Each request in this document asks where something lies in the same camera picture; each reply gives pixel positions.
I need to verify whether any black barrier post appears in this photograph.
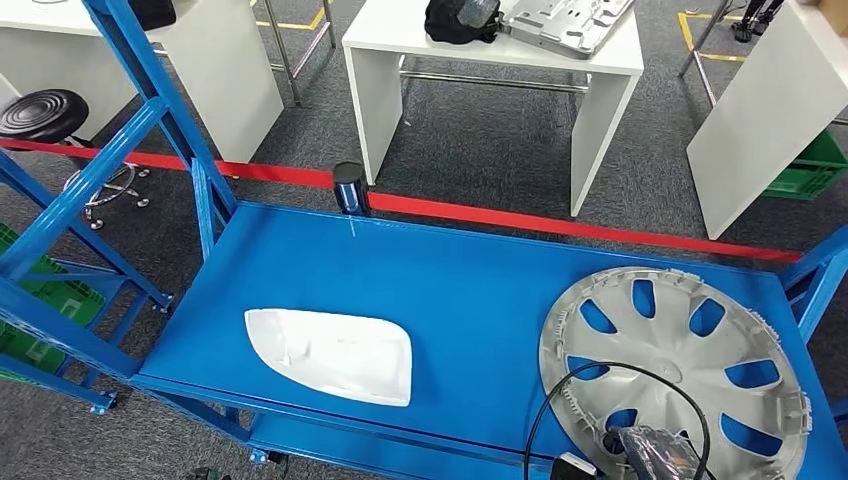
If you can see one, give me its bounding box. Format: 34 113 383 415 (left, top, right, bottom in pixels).
333 162 372 218

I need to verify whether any black case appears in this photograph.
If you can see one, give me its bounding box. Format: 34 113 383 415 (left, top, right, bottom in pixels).
129 0 178 32

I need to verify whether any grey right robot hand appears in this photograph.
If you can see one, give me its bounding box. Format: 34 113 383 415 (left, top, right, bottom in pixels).
599 425 704 480

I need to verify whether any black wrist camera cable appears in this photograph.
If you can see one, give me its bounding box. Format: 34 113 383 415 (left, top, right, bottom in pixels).
523 361 712 480

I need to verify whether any person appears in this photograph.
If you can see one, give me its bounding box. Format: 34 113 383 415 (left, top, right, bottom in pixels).
731 0 786 44

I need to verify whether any black bag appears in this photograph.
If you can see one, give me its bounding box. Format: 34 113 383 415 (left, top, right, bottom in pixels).
424 0 503 46

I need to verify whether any grey stamped metal plate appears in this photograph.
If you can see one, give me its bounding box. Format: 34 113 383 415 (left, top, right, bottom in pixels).
501 0 637 61

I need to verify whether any white plastic mirror cover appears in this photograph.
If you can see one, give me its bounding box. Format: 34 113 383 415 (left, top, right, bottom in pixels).
244 307 413 408

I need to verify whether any red barrier belt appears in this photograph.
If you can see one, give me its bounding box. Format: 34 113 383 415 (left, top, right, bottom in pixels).
0 137 804 264

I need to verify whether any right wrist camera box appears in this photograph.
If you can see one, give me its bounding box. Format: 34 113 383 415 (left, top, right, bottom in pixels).
559 453 602 480

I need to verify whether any brown cardboard box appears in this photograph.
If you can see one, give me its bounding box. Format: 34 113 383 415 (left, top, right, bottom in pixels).
798 0 848 22

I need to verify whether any small white table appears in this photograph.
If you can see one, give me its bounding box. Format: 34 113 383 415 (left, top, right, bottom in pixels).
341 0 645 219

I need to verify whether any steel table frame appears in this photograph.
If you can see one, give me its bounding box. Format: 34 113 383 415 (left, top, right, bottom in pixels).
678 0 737 111
254 0 337 107

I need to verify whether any green plastic crate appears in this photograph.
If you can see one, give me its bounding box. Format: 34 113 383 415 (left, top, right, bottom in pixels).
761 129 848 201
0 223 106 386

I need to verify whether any white table with black item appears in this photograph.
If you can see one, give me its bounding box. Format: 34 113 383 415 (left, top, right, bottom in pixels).
0 0 285 165

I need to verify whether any silver plastic wheel cover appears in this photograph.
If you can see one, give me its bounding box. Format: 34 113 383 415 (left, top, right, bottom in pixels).
537 266 811 480

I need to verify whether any blue metal shelf rack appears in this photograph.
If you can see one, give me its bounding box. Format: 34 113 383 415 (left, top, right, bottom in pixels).
0 0 848 480

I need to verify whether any black round stool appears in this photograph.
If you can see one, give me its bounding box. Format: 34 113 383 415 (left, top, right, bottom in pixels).
0 89 151 231

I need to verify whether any yellow floor tape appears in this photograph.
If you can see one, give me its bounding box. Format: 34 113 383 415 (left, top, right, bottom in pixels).
676 10 749 64

